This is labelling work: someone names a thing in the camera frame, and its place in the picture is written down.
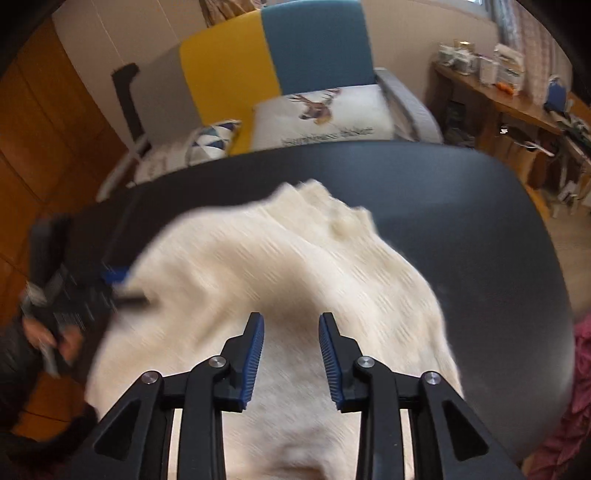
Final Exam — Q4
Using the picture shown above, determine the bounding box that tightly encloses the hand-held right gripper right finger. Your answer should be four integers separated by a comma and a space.
318, 312, 528, 480

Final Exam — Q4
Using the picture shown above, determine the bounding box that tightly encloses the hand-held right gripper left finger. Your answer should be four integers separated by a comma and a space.
60, 312, 266, 480

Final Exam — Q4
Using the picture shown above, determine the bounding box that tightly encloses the cream knit sweater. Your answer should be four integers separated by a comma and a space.
84, 179, 465, 480

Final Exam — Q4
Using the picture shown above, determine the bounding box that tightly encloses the person's left forearm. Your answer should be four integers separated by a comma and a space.
0, 318, 99, 467

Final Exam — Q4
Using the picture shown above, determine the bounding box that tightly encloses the person's left hand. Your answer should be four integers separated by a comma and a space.
22, 318, 85, 374

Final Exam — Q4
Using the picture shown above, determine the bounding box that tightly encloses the wooden wardrobe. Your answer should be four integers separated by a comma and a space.
0, 18, 139, 439

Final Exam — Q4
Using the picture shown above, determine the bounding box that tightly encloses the blue triangle pattern pillow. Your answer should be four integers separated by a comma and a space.
185, 119, 243, 166

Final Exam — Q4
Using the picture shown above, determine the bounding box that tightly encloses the black leather ottoman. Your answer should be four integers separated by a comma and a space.
28, 141, 575, 468

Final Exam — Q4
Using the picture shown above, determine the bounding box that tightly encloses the pink ruffled cloth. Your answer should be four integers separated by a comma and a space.
524, 314, 591, 480

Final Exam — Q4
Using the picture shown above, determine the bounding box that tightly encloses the deer print pillow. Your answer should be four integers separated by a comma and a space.
252, 85, 396, 151

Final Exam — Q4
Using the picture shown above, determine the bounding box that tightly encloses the grey yellow blue sofa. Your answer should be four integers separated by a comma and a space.
97, 0, 444, 200

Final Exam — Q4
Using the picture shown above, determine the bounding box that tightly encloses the wooden desk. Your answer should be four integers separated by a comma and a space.
431, 60, 591, 197

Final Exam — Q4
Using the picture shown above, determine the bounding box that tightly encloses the pile of small boxes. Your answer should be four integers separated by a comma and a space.
436, 41, 527, 95

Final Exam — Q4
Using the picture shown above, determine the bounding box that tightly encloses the sheer curtain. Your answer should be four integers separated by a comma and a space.
485, 0, 575, 104

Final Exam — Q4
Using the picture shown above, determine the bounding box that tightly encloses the patterned wall hanging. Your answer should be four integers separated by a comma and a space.
199, 0, 278, 28

